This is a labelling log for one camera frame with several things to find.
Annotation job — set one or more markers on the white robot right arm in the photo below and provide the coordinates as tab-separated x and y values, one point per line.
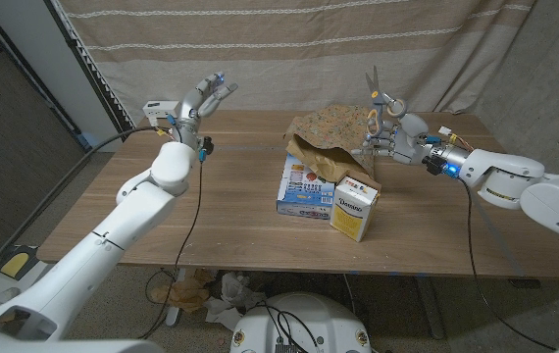
529	181

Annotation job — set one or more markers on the crumpled brown paper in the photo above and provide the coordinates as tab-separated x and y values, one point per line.
181	294

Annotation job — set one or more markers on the white robot torso base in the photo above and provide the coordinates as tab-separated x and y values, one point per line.
319	318

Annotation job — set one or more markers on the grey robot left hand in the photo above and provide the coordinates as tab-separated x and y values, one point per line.
191	115

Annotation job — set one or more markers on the black slanted frame post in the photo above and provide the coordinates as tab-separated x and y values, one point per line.
93	73

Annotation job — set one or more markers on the grey tape outline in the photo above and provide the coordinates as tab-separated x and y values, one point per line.
260	147

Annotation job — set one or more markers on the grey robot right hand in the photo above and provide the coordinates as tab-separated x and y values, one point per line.
412	144

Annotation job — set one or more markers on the blue white cardboard box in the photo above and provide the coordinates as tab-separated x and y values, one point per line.
304	196

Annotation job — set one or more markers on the grey metal table leg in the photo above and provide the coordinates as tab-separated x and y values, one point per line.
431	309

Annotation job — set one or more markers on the white metal table leg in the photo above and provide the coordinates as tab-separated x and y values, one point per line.
174	316

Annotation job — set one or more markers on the beige striped curtain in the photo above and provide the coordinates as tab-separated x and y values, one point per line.
309	49

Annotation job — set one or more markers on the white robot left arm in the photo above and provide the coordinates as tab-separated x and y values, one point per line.
137	211

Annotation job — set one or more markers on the white yellow carton box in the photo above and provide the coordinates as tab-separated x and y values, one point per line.
353	211

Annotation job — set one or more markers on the white power strip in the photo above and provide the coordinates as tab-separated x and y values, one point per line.
159	108

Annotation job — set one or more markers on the crumpled white paper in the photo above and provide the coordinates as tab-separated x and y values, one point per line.
233	289

